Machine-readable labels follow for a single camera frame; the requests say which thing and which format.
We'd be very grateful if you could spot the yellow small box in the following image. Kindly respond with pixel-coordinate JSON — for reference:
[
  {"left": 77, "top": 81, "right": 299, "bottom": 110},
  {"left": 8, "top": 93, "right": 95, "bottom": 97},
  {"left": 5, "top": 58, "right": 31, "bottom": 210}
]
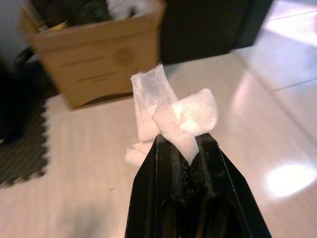
[{"left": 37, "top": 21, "right": 70, "bottom": 33}]

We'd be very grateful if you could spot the black low cabinet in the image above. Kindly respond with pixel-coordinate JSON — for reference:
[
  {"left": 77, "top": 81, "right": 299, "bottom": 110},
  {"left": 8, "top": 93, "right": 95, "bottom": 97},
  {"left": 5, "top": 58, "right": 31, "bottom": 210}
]
[{"left": 159, "top": 0, "right": 269, "bottom": 65}]

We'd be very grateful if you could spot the white tissue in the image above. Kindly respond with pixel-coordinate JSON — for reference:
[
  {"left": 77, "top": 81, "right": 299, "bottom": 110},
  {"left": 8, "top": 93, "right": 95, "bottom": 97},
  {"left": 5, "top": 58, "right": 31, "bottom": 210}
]
[{"left": 124, "top": 63, "right": 220, "bottom": 167}]

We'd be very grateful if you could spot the white plastic bag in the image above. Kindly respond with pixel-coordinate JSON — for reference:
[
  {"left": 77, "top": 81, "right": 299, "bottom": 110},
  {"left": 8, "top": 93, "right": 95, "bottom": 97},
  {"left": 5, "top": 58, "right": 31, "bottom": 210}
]
[{"left": 106, "top": 0, "right": 154, "bottom": 19}]

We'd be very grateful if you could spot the brown cardboard box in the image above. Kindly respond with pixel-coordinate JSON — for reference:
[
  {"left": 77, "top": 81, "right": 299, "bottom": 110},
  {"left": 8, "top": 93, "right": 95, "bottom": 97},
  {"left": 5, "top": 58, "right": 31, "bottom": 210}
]
[{"left": 21, "top": 0, "right": 165, "bottom": 109}]

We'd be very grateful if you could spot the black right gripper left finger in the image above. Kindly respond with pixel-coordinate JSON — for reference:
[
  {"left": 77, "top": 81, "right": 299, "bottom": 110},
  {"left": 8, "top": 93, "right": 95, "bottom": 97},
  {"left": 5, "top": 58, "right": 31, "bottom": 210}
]
[{"left": 126, "top": 135, "right": 199, "bottom": 238}]

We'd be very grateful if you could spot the black kettlebell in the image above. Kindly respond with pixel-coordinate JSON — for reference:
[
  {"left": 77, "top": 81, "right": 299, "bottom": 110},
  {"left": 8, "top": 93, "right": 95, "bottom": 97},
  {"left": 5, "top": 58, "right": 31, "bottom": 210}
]
[{"left": 0, "top": 47, "right": 54, "bottom": 144}]

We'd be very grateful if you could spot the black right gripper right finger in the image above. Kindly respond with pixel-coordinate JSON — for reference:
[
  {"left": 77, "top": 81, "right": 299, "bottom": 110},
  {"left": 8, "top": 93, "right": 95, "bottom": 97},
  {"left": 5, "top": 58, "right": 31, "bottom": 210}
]
[{"left": 190, "top": 132, "right": 272, "bottom": 238}]

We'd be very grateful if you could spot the black foam puzzle mat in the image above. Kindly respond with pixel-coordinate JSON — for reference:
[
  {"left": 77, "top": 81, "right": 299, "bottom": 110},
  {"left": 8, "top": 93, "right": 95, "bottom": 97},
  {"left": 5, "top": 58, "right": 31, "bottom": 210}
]
[{"left": 0, "top": 99, "right": 52, "bottom": 189}]

